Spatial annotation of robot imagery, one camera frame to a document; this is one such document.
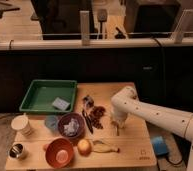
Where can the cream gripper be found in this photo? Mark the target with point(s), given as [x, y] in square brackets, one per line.
[118, 122]

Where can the silver fork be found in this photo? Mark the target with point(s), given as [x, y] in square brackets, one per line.
[117, 131]

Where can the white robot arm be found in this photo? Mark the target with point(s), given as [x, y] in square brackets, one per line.
[176, 121]

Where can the brown dried scraps pile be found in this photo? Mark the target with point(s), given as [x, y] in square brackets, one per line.
[96, 114]

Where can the banana peel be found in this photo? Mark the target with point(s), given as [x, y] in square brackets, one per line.
[103, 147]

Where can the dark utensil with foil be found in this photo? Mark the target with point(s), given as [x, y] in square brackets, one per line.
[88, 103]

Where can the wooden cutting board table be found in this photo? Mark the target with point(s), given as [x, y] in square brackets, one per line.
[136, 152]

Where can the blue box on floor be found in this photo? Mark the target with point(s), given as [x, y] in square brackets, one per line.
[159, 146]

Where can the purple bowl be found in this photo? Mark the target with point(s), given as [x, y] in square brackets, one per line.
[65, 119]

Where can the crumpled white paper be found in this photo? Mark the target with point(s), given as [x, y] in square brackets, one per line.
[71, 128]

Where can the light blue sponge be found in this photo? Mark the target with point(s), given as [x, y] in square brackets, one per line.
[60, 104]

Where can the orange bowl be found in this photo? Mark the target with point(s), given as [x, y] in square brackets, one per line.
[59, 153]

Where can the blue translucent cup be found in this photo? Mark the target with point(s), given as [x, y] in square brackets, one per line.
[51, 122]

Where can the green plastic tray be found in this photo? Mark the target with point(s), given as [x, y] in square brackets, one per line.
[41, 94]

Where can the white paper cup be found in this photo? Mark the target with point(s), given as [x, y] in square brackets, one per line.
[21, 124]

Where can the small metal cup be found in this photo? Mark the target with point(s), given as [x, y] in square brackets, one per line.
[17, 151]

